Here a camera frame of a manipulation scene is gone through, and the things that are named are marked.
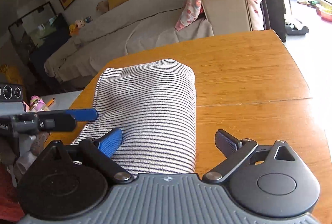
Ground striped grey knit garment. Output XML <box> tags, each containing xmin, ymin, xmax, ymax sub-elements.
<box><xmin>74</xmin><ymin>59</ymin><xmax>196</xmax><ymax>175</ymax></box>

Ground small stuffed toys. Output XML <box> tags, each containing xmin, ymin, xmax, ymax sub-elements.
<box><xmin>69</xmin><ymin>16</ymin><xmax>92</xmax><ymax>36</ymax></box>

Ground glass fish tank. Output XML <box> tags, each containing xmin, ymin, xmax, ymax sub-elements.
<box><xmin>8</xmin><ymin>1</ymin><xmax>69</xmax><ymax>64</ymax></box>

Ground beige covered sofa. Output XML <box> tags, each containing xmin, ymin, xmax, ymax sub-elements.
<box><xmin>44</xmin><ymin>0</ymin><xmax>251</xmax><ymax>82</ymax></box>

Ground red bowl on sill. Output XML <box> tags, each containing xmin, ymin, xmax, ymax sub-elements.
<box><xmin>315</xmin><ymin>4</ymin><xmax>332</xmax><ymax>22</ymax></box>

